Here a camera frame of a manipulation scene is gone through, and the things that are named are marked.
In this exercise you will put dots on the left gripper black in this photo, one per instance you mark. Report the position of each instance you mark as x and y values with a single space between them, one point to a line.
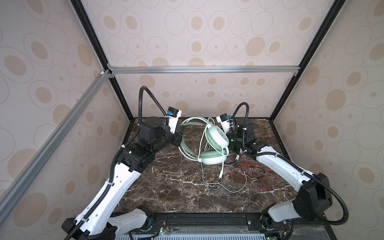
177 140

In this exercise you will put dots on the mint green headphones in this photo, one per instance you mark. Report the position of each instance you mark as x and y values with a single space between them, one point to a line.
216 139

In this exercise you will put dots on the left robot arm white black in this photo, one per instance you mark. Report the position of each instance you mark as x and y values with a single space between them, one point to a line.
95 221

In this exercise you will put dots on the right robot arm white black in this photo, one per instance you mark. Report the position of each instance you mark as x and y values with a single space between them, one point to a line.
314 194

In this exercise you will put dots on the white black headphones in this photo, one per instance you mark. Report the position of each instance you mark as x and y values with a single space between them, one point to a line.
233 159

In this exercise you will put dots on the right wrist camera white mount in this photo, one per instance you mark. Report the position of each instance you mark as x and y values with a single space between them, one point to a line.
226 122

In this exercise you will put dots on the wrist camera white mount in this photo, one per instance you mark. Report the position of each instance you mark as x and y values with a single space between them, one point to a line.
226 122
173 116

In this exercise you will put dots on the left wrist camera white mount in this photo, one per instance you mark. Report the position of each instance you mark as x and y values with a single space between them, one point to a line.
173 116

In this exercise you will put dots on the aluminium rail back wall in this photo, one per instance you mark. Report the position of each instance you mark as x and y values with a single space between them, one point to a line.
210 70

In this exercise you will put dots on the aluminium rail wall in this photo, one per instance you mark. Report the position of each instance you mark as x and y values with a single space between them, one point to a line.
21 184
210 70

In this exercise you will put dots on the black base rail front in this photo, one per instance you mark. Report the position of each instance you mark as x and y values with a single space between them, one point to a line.
210 226

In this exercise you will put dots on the black frame post left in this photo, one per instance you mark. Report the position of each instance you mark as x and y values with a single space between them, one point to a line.
96 44

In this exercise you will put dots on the black frame post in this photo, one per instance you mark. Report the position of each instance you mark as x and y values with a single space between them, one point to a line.
96 44
325 26

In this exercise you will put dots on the black frame post right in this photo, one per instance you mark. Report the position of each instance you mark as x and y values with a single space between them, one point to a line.
325 26

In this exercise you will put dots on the aluminium rail left wall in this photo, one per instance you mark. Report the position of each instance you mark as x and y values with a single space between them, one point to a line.
21 184

